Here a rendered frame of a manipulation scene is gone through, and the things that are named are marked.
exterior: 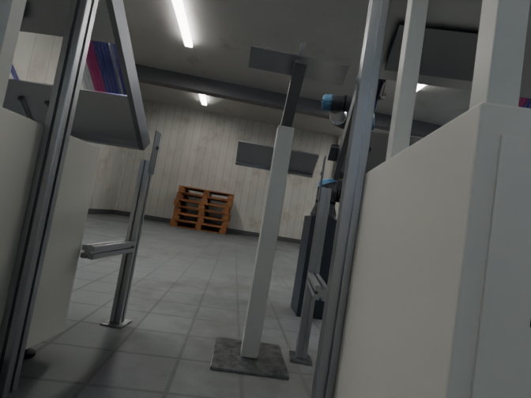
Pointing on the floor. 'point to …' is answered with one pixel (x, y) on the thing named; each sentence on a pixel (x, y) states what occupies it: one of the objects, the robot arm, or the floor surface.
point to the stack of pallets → (201, 209)
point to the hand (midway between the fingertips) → (376, 99)
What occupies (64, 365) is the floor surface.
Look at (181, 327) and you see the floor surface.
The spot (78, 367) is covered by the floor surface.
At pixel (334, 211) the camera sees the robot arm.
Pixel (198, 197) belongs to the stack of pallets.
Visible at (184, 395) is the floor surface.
